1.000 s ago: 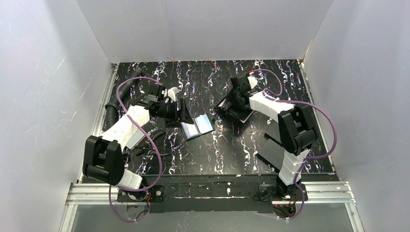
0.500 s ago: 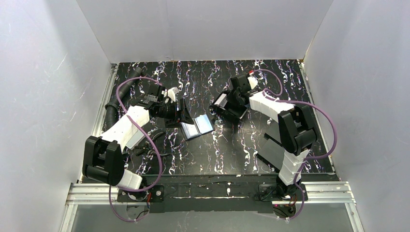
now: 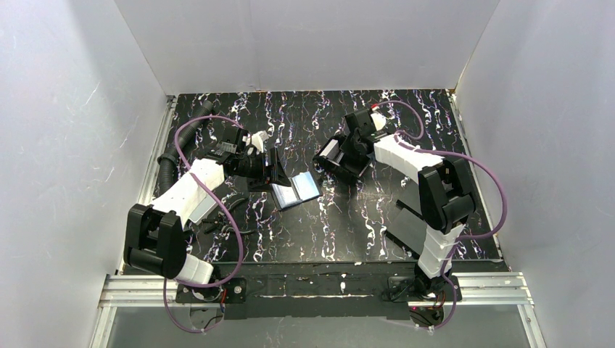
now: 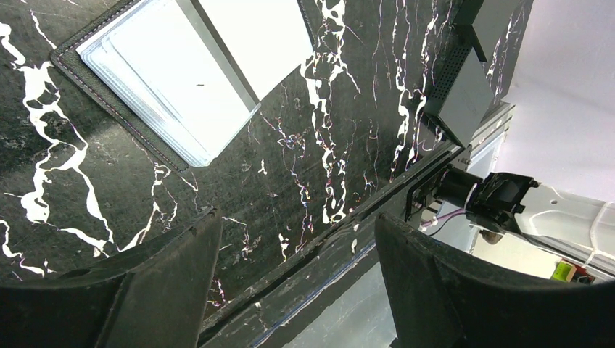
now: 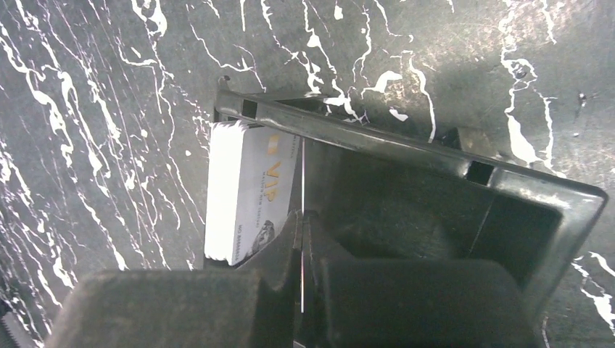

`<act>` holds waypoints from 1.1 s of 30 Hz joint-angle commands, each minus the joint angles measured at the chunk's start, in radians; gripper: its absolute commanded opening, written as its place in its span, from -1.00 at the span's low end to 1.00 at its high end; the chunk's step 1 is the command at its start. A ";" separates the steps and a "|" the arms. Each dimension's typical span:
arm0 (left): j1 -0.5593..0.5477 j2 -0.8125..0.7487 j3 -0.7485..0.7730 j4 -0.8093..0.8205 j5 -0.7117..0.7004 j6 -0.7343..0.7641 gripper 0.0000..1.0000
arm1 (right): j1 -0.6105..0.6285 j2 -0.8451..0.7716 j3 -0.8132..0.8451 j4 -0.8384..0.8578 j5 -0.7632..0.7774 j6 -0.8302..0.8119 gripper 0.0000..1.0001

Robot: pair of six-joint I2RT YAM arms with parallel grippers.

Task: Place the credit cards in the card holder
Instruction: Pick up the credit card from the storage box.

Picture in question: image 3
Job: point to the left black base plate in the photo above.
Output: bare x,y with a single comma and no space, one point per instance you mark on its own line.
232,292

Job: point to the black pliers tool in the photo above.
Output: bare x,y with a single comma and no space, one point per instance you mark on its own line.
218,221

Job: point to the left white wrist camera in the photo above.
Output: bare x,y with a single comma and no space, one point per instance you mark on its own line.
257,139

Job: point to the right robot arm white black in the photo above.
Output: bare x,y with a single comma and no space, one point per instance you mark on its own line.
445,193

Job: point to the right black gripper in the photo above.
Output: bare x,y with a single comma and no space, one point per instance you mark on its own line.
336,156

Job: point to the black plastic tray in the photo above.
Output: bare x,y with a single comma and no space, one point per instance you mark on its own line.
348,165

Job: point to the grey flat card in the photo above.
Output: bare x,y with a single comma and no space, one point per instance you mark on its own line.
203,210

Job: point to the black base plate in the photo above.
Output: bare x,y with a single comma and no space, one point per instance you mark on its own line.
232,292
416,289

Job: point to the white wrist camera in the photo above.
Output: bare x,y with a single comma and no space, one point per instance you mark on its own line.
257,139
378,119

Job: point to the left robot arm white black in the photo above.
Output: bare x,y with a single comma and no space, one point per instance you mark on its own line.
154,237

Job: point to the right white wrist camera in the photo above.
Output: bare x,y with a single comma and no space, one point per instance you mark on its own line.
378,119

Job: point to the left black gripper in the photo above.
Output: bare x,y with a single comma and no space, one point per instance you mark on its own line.
265,168

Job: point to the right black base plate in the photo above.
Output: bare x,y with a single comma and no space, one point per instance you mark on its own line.
416,289

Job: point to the aluminium frame rail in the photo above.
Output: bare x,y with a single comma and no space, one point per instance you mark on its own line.
318,305

